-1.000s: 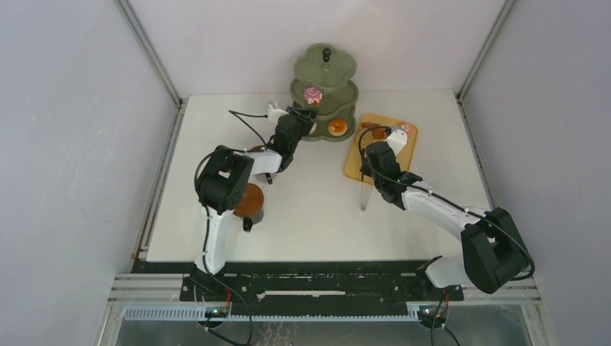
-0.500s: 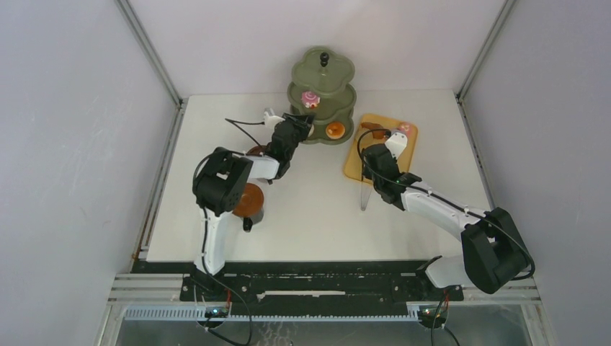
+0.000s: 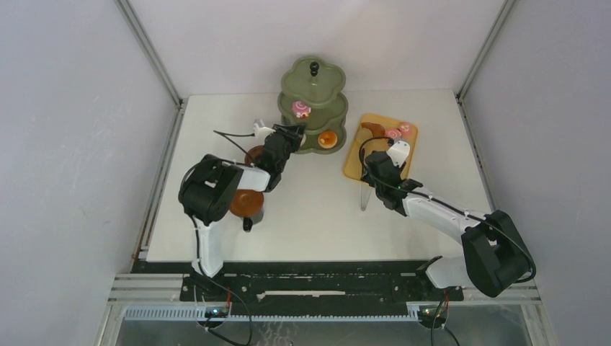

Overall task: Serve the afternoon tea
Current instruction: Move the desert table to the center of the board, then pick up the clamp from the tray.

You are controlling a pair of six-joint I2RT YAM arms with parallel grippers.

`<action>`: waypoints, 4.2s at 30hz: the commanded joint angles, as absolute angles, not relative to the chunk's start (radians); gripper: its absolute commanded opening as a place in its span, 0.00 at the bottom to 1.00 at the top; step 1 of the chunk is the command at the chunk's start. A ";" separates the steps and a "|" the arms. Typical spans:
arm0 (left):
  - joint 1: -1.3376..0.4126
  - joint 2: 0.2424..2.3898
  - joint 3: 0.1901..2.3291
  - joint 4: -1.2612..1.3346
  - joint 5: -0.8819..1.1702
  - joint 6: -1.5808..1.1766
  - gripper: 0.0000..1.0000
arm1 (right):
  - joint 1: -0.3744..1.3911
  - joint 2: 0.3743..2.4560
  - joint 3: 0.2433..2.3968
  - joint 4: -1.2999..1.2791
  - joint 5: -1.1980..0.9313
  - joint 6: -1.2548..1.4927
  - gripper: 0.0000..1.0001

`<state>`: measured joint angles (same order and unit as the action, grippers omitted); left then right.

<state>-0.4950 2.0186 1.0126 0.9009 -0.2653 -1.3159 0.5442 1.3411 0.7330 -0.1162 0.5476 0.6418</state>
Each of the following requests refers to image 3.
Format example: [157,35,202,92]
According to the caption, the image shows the green three-tier dessert stand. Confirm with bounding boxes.
[277,56,349,154]

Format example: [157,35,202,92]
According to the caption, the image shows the brown croissant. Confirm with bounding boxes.
[360,122,385,137]

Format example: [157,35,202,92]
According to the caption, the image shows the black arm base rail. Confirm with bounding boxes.
[109,260,465,320]

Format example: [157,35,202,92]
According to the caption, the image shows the black left camera cable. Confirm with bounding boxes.
[213,130,259,166]

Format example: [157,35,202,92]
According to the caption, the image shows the pink strawberry cake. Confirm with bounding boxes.
[398,123,417,138]

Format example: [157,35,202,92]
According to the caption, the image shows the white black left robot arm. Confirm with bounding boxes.
[178,120,306,301]

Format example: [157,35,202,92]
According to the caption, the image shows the pink swirl cake slice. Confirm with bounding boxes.
[385,128,403,140]

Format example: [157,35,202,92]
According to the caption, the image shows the black metal food tongs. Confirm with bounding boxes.
[360,184,373,211]

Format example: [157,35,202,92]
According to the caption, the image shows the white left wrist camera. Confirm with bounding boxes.
[253,119,275,140]

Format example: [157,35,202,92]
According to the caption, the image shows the orange glazed donut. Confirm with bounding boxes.
[317,130,339,149]

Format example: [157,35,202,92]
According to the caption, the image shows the black camera cable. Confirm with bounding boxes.
[357,136,537,283]
[213,130,259,166]

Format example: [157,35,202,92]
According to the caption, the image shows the purple swirl cake slice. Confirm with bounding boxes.
[291,101,312,119]

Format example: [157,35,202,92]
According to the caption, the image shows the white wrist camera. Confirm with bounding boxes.
[386,139,411,169]
[253,119,275,140]

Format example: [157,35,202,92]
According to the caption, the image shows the brown saucer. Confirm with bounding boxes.
[229,189,264,218]

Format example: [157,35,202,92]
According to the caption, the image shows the black right camera cable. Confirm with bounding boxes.
[357,136,537,283]

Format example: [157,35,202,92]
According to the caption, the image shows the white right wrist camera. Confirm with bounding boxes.
[386,139,411,169]

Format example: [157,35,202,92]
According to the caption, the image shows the yellow serving tray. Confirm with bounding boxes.
[343,112,419,183]

